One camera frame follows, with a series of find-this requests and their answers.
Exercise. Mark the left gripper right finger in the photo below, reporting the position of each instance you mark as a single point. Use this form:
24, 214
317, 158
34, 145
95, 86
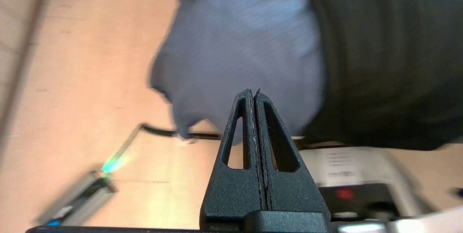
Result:
293, 193

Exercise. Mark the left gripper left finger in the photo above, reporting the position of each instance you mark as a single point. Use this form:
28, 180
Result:
233, 197

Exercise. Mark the black moon print T-shirt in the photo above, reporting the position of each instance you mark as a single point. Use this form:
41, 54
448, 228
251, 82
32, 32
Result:
390, 63

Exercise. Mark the white and black robot chassis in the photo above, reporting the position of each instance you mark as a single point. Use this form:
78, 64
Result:
361, 182

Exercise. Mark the blue bed sheet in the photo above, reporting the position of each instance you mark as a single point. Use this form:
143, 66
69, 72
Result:
238, 52

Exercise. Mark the grey device with green light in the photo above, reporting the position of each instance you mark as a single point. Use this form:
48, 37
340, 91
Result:
79, 198

